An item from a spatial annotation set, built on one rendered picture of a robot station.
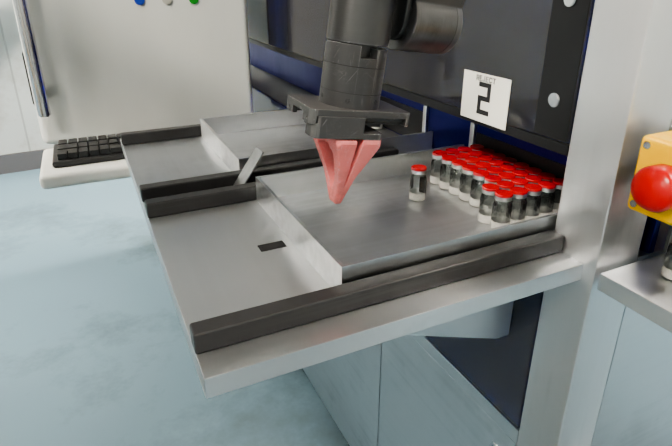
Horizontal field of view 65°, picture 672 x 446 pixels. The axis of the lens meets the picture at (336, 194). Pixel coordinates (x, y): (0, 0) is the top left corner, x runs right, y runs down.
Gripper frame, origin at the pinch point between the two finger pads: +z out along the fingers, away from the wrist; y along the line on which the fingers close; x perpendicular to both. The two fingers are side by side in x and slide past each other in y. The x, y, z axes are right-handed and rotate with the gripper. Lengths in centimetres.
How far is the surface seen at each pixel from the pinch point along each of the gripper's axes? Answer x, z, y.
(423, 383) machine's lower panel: 14, 41, 29
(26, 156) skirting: 328, 99, -53
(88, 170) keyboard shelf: 66, 20, -21
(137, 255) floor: 181, 99, 0
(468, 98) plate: 9.9, -8.6, 22.3
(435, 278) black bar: -8.5, 5.7, 7.6
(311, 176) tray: 19.2, 5.0, 5.9
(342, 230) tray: 6.3, 7.2, 4.8
